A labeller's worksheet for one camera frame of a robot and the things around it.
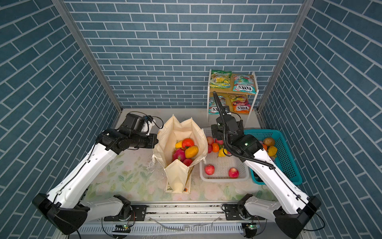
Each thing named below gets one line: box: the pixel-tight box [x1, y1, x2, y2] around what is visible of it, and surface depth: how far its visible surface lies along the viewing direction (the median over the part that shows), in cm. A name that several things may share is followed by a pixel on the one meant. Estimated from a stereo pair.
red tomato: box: [182, 137, 195, 149], surface depth 90 cm
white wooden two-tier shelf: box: [206, 68, 260, 128], surface depth 89 cm
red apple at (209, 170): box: [204, 164, 215, 176], surface depth 85 cm
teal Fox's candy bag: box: [232, 74, 257, 95], surface depth 86 cm
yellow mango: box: [175, 140, 183, 149], surface depth 95 cm
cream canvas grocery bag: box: [152, 114, 208, 194], surface depth 80 cm
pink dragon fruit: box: [172, 148, 186, 163], surface depth 87 cm
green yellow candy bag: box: [209, 69, 233, 89], surface depth 90 cm
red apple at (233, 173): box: [228, 167, 240, 179], surface depth 84 cm
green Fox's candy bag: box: [208, 95, 227, 116], surface depth 98 cm
